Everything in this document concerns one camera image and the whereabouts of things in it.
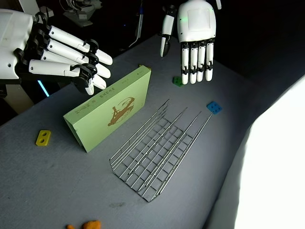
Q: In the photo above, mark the tan board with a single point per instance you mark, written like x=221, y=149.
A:
x=19, y=99

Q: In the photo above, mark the light green boxed book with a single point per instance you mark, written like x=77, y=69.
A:
x=112, y=107

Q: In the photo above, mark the blue toy block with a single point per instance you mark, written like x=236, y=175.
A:
x=214, y=107

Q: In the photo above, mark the grey table cloth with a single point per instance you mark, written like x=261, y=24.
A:
x=59, y=186

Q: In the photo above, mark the yellow toy block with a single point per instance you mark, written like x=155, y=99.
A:
x=43, y=138

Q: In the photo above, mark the green toy block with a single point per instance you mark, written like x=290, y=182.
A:
x=177, y=81

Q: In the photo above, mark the white machine base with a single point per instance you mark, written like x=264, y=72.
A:
x=79, y=14

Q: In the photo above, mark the small orange toy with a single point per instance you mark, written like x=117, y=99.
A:
x=70, y=226

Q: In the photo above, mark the cyan light strip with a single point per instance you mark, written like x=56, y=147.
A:
x=43, y=88

